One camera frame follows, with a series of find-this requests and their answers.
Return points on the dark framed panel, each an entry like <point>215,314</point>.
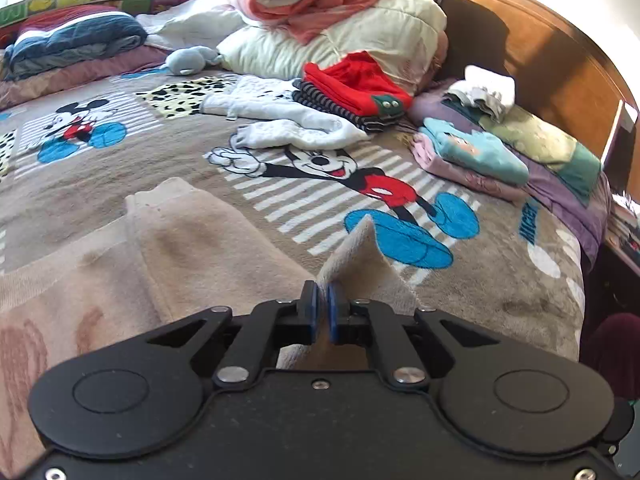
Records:
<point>622,150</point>

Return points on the cartoon mouse blanket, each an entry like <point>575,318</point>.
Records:
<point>475,285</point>

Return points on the white bed sheet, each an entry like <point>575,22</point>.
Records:
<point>200,17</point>

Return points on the maroon blanket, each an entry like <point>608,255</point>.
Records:
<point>65,15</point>

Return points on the red garment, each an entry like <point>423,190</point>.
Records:
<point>355,82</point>

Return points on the blue plush toy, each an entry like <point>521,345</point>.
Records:
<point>187,60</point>

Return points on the cream pillow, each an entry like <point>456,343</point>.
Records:
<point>300,45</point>

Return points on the cluttered bedside table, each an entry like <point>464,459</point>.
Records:
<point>625,230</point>

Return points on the blue folded quilt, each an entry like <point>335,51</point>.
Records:
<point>75,42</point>

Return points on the pink folded shirt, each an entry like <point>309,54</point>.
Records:
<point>450,167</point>

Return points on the green folded cloth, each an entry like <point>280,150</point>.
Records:
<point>550,147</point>

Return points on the mauve floral quilt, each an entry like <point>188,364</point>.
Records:
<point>75,75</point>

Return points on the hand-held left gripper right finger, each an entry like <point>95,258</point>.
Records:
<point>334,312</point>

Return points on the wooden headboard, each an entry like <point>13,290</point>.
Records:
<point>540,40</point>

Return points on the dark striped garment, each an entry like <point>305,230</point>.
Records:
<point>320,100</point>

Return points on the white fleece garment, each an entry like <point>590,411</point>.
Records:
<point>310,132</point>

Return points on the white folded cloth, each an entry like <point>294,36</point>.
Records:
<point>490,90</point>

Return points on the person's maroon clad leg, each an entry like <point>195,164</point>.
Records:
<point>615,350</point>

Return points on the pastel folded clothes pile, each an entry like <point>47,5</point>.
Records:
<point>570,210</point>

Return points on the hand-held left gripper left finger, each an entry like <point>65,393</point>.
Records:
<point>310,310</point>

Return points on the beige sweater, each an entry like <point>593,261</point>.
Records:
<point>200,250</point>

